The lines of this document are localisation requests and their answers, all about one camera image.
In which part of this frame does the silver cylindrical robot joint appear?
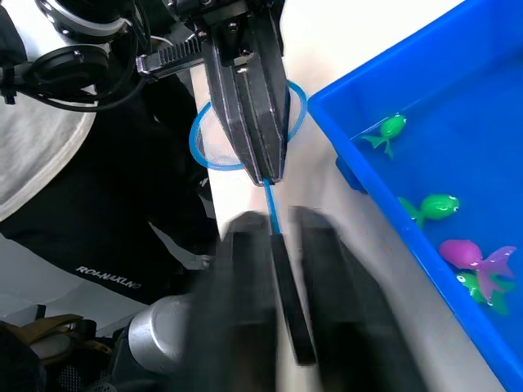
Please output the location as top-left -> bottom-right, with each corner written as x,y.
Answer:
127,294 -> 199,377

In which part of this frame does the tan strap bag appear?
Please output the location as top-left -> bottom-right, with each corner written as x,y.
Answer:
0,313 -> 114,368

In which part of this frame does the purple toy fish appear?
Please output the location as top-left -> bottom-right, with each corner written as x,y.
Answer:
439,238 -> 518,304

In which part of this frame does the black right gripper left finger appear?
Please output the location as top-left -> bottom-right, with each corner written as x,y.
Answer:
179,211 -> 296,392

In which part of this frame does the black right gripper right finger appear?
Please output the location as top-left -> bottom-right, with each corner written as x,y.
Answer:
290,207 -> 427,392

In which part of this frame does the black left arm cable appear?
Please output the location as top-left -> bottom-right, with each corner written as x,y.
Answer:
0,52 -> 148,112

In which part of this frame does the green toy fish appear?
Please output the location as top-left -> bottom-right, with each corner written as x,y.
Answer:
455,270 -> 510,316
360,114 -> 409,161
397,193 -> 461,229

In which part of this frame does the blue plastic tub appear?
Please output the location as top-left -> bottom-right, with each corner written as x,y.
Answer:
306,0 -> 523,392

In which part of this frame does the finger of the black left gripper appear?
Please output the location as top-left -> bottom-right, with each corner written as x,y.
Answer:
244,7 -> 293,183
202,39 -> 266,188

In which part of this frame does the blue fishing net black handle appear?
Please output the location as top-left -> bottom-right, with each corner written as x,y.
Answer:
188,79 -> 318,367

